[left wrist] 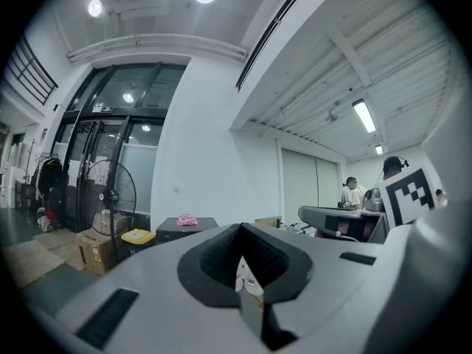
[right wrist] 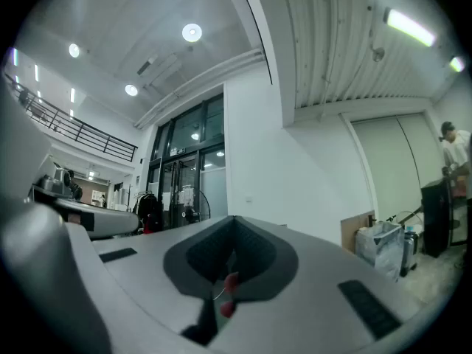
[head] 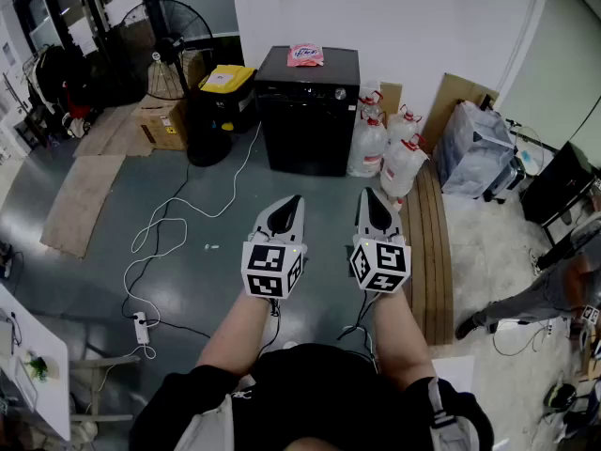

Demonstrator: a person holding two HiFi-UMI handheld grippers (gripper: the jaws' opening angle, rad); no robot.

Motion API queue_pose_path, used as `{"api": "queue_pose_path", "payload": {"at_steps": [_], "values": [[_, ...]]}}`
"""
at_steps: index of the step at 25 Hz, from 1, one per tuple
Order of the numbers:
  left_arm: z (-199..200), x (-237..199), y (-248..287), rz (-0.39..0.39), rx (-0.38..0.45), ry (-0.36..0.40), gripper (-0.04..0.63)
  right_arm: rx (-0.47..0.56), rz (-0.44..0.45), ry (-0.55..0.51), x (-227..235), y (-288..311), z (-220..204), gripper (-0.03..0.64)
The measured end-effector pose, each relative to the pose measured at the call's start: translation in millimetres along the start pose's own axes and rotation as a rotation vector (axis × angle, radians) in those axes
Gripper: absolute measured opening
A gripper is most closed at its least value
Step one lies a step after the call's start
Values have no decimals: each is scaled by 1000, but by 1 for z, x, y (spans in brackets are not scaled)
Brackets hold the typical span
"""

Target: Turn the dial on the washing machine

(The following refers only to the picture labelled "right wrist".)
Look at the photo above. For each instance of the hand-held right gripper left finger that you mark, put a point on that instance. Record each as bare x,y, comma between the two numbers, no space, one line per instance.
147,278

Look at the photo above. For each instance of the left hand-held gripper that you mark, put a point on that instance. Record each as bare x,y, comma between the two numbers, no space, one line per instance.
22,153

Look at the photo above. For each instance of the clothes rack with dark clothes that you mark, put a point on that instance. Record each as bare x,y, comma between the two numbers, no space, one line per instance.
149,208

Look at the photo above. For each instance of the black cabinet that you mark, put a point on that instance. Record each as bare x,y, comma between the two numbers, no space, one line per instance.
435,219

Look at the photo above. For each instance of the long tube ceiling light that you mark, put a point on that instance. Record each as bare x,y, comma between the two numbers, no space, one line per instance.
457,64
409,27

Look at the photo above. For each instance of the white roller blind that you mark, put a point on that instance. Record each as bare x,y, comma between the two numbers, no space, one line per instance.
391,168

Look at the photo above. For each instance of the black framed glass door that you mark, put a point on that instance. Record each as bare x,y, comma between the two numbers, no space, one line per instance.
188,124

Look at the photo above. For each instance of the plastic covered bin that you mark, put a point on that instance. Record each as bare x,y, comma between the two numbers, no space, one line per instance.
381,251

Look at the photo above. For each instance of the large brown cardboard panel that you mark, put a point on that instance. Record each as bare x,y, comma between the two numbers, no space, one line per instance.
350,234

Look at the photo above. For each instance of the round ceiling light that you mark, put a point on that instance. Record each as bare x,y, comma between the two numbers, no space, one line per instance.
74,50
191,32
131,90

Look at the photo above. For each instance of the black metal railing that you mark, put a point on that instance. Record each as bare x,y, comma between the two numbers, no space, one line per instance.
107,138

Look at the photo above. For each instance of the silver metal container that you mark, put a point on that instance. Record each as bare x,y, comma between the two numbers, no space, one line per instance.
408,253

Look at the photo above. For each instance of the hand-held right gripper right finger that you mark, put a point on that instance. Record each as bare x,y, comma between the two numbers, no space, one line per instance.
313,271

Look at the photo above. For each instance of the black standing fan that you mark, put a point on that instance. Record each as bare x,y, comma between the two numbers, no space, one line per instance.
191,214

